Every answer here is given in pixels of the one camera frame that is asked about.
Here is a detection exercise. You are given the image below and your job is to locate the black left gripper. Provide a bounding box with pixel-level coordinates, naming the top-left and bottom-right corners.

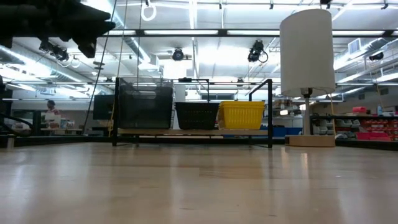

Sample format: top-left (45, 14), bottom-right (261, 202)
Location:
top-left (30, 1), bottom-right (116, 59)

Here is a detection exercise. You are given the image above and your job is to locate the grey translucent plastic basket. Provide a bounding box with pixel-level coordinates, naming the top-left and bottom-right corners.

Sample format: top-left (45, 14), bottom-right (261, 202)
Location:
top-left (118, 86), bottom-right (174, 97)
top-left (118, 95), bottom-right (174, 130)
top-left (119, 77), bottom-right (174, 88)

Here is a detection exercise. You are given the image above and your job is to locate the black perforated plastic basket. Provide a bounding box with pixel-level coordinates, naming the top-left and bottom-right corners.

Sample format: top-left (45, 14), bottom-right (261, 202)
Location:
top-left (175, 105), bottom-right (219, 131)
top-left (174, 101), bottom-right (220, 107)

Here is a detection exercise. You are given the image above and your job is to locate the yellow plastic basket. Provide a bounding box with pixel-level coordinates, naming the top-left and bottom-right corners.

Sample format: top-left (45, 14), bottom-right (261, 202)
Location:
top-left (217, 100), bottom-right (266, 106)
top-left (218, 104), bottom-right (265, 131)

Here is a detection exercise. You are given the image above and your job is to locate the black monitor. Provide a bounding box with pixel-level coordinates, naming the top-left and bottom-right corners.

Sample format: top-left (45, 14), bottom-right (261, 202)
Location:
top-left (93, 94), bottom-right (116, 121)

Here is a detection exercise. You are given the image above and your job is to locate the person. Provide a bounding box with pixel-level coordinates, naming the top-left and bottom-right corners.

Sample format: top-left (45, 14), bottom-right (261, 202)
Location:
top-left (45, 99), bottom-right (62, 129)

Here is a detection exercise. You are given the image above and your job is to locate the white lamp with wooden base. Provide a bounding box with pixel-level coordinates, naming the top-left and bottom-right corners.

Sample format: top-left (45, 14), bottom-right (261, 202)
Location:
top-left (279, 8), bottom-right (336, 147)

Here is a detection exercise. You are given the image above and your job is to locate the blue storage bin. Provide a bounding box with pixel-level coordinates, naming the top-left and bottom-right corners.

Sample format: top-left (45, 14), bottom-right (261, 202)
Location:
top-left (272, 126), bottom-right (303, 137)

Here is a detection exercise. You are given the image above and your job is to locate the shelving with red bins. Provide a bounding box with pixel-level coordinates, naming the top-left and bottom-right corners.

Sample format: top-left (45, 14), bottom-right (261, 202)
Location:
top-left (310, 105), bottom-right (398, 142)

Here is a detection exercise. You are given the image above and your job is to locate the thin black cable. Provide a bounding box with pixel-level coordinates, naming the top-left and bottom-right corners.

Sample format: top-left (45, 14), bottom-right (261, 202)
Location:
top-left (81, 0), bottom-right (118, 135)

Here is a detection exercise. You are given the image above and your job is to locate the white hanging ring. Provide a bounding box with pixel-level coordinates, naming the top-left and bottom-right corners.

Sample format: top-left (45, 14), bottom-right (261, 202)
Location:
top-left (140, 0), bottom-right (158, 22)

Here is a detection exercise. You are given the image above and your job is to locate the black hanging camera with cable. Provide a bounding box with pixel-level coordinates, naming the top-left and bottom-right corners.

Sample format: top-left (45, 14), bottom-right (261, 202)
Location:
top-left (247, 39), bottom-right (269, 63)
top-left (39, 39), bottom-right (70, 62)

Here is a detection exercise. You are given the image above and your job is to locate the round black hanging camera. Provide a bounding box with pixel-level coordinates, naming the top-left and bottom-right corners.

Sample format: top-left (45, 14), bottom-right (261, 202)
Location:
top-left (171, 47), bottom-right (192, 62)

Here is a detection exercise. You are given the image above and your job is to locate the wooden shelf with black frame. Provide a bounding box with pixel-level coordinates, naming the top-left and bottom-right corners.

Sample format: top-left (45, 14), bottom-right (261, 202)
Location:
top-left (111, 77), bottom-right (274, 149)

